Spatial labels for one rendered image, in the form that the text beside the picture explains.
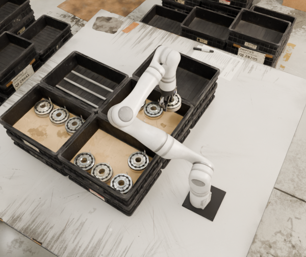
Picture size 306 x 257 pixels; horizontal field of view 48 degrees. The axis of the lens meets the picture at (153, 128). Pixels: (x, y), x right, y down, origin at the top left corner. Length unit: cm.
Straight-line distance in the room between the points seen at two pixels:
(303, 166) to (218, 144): 106
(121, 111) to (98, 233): 66
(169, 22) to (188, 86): 142
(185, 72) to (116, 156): 68
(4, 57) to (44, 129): 114
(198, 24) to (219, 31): 20
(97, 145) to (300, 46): 249
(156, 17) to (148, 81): 206
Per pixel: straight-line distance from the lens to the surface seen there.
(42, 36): 314
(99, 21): 263
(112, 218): 170
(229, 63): 230
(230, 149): 189
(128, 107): 127
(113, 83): 199
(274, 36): 292
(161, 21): 331
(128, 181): 159
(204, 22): 313
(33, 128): 189
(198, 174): 140
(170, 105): 164
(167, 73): 143
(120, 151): 171
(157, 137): 132
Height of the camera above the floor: 228
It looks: 55 degrees down
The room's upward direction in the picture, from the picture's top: 2 degrees counter-clockwise
